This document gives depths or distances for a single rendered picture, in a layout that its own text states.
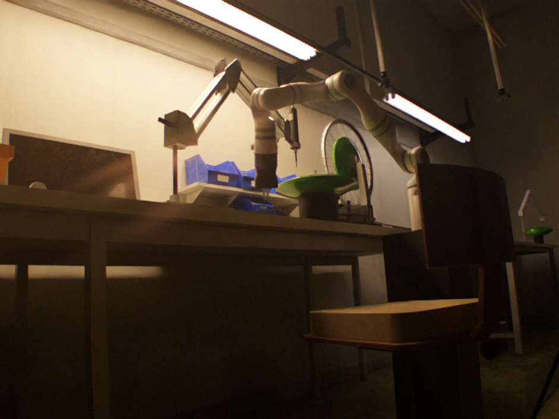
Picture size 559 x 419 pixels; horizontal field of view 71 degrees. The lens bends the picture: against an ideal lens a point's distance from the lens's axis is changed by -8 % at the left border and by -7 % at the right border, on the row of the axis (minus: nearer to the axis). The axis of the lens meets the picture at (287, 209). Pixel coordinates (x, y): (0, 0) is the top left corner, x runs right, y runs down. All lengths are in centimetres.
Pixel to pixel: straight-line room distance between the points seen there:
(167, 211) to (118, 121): 119
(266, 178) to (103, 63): 125
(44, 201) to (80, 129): 118
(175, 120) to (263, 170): 33
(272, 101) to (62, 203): 67
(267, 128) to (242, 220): 30
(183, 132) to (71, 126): 98
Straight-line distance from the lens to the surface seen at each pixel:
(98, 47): 237
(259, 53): 292
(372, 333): 91
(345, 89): 149
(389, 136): 160
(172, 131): 124
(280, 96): 134
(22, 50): 223
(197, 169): 225
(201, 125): 133
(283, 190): 158
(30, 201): 99
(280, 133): 176
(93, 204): 103
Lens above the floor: 68
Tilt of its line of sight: 11 degrees up
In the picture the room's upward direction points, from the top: 4 degrees counter-clockwise
